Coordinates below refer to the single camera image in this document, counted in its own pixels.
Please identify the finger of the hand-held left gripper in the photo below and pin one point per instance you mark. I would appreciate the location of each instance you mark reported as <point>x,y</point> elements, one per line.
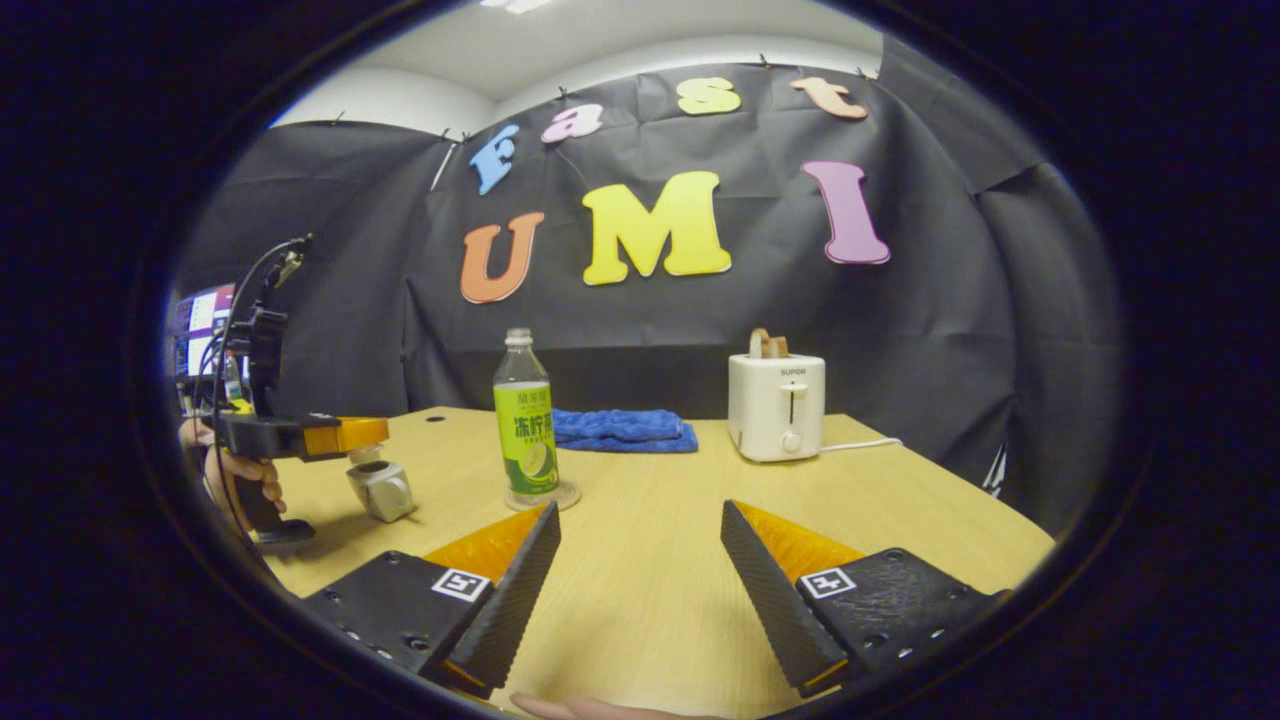
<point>345,435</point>

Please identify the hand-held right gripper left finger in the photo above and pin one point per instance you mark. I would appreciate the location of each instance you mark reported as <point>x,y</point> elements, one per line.
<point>515,600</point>

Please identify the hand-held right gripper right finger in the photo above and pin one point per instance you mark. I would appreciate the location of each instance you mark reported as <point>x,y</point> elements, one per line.
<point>770,600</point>

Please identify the white teacup lid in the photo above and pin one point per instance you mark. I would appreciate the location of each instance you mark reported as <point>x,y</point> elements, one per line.
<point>366,456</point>

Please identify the white floral teacup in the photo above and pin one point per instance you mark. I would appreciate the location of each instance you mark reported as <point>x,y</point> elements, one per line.
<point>385,492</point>

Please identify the round brown coaster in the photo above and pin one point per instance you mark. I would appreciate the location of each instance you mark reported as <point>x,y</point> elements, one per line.
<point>568,497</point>

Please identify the green label water bottle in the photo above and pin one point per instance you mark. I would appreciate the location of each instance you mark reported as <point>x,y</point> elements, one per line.
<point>527,430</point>

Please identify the red cap water bottle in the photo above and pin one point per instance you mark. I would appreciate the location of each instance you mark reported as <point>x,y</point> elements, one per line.
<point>233,380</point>

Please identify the computer monitor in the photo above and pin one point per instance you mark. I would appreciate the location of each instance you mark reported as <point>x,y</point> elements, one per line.
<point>200,325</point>

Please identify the white toaster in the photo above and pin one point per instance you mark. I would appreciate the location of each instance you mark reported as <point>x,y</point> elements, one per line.
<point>777,410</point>

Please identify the blue towel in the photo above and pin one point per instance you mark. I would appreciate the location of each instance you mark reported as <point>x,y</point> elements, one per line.
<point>625,428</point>

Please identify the bread slice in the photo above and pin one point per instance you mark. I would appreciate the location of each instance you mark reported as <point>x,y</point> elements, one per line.
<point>768,343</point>

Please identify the ceiling light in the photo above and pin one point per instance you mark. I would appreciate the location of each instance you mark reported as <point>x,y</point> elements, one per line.
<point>515,4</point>

